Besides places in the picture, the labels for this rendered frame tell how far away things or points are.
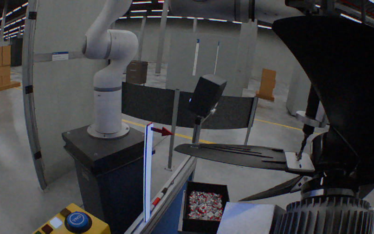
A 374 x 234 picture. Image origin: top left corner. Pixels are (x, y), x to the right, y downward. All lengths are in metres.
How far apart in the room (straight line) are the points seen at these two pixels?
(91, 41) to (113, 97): 0.24
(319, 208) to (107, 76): 0.75
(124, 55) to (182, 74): 6.03
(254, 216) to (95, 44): 0.71
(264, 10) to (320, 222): 0.36
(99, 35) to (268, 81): 7.98
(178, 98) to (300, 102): 4.95
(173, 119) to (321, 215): 2.00
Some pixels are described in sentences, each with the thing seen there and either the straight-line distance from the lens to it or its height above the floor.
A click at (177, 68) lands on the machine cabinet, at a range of 6.84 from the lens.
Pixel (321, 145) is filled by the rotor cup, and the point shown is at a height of 1.23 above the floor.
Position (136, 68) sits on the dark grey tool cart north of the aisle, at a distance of 7.17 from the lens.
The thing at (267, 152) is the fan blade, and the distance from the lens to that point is 0.45.
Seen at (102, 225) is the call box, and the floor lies 1.07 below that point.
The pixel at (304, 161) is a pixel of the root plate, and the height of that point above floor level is 1.19.
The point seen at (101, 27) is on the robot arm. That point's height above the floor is 1.43.
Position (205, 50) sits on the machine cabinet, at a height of 1.51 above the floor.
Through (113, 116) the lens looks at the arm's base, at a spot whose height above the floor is 1.09.
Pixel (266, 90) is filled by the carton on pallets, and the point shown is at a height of 0.37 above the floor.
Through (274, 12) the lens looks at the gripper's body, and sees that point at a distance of 0.36.
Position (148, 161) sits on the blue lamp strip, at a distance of 0.52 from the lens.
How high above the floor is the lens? 1.36
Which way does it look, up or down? 18 degrees down
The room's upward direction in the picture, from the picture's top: 7 degrees clockwise
